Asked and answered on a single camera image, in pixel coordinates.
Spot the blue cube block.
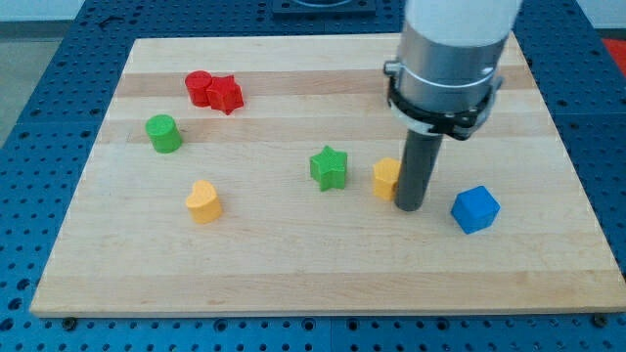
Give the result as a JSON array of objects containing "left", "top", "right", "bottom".
[{"left": 451, "top": 186, "right": 501, "bottom": 235}]

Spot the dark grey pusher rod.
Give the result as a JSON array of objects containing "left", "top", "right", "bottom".
[{"left": 394, "top": 130, "right": 442, "bottom": 212}]

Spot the red star block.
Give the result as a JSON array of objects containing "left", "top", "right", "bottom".
[{"left": 205, "top": 75, "right": 245, "bottom": 115}]

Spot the yellow heart block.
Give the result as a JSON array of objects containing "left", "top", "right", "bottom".
[{"left": 185, "top": 180, "right": 223, "bottom": 224}]

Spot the light wooden board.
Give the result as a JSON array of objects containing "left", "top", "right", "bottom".
[{"left": 30, "top": 34, "right": 625, "bottom": 318}]

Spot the green star block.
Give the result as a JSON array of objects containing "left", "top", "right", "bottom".
[{"left": 309, "top": 146, "right": 348, "bottom": 192}]

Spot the red cylinder block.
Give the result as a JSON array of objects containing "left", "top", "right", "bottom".
[{"left": 184, "top": 70, "right": 212, "bottom": 108}]

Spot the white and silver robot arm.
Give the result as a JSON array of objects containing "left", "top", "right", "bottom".
[{"left": 383, "top": 0, "right": 522, "bottom": 140}]

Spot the green cylinder block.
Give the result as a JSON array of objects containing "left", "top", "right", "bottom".
[{"left": 145, "top": 114, "right": 183, "bottom": 154}]

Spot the yellow hexagon block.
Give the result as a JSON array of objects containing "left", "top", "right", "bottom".
[{"left": 373, "top": 157, "right": 401, "bottom": 200}]

